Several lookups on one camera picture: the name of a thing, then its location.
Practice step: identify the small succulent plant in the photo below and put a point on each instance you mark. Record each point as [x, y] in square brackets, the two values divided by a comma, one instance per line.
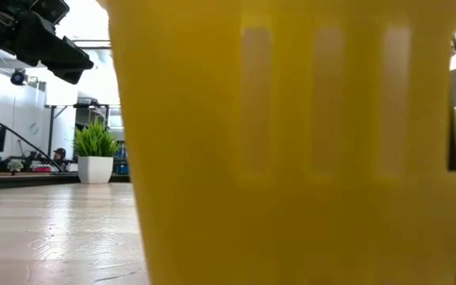
[15, 165]

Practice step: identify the potted green plant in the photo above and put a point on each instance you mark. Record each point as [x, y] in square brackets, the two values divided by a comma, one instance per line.
[95, 170]

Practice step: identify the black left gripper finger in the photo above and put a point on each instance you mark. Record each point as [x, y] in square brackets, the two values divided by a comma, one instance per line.
[69, 57]

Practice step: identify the yellow plastic basket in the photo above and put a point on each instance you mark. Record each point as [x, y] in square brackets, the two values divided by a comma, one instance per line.
[291, 158]

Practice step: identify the person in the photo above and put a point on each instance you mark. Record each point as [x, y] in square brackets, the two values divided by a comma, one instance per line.
[59, 153]

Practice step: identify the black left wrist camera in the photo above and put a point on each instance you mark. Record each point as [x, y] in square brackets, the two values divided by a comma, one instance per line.
[52, 8]

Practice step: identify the blue storage crate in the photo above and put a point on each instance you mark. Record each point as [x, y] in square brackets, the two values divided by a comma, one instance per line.
[122, 168]

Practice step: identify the round black ceiling camera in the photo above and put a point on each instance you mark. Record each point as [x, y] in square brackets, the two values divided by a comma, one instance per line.
[18, 77]

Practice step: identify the background white-topped table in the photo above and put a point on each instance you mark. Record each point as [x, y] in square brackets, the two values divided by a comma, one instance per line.
[59, 95]

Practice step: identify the small red object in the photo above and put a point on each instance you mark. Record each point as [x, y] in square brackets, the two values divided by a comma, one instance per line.
[42, 169]

